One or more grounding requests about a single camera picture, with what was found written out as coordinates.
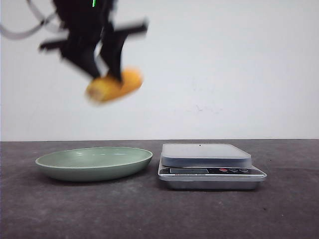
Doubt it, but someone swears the green shallow plate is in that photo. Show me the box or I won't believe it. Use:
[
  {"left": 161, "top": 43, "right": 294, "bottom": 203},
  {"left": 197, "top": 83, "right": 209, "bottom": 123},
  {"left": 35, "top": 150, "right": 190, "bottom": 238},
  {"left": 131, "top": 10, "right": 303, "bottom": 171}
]
[{"left": 35, "top": 146, "right": 153, "bottom": 182}]

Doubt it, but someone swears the grey cable loop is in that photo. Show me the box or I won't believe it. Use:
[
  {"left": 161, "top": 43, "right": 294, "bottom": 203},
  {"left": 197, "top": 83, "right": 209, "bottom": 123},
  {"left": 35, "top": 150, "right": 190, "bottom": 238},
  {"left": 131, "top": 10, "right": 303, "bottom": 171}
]
[{"left": 0, "top": 0, "right": 66, "bottom": 40}]

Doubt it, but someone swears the yellow corn cob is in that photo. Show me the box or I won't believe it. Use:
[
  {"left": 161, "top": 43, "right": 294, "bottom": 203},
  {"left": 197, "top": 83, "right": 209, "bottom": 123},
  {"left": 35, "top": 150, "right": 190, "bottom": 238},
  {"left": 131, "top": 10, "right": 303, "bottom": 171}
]
[{"left": 85, "top": 67, "right": 143, "bottom": 105}]

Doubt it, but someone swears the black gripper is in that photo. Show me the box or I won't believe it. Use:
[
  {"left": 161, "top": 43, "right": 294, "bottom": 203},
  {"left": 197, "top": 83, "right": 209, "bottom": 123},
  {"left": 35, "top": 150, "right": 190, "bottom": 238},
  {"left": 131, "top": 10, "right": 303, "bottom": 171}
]
[{"left": 40, "top": 0, "right": 148, "bottom": 82}]

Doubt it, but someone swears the silver digital kitchen scale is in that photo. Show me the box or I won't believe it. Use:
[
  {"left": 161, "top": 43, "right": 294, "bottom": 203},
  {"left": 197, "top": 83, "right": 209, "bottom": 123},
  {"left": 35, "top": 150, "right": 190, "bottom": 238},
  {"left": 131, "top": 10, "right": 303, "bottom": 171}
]
[{"left": 158, "top": 143, "right": 267, "bottom": 190}]

